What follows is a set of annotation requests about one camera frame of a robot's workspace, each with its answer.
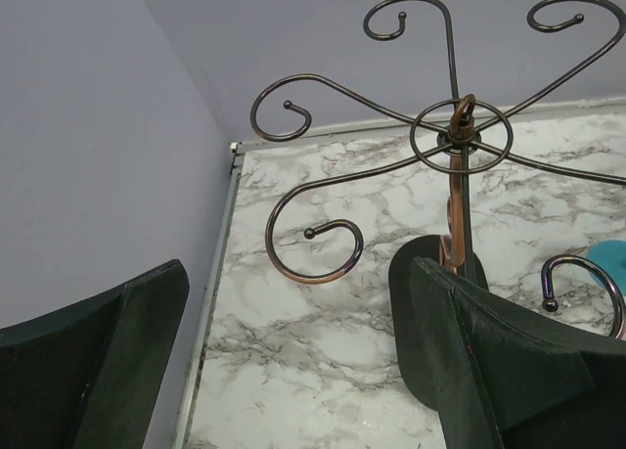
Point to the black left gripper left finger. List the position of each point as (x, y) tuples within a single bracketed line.
[(88, 375)]

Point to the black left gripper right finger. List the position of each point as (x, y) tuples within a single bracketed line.
[(503, 376)]

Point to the blue plastic wine glass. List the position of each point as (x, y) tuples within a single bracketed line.
[(611, 256)]

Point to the metal wine glass rack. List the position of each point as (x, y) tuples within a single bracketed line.
[(477, 138)]

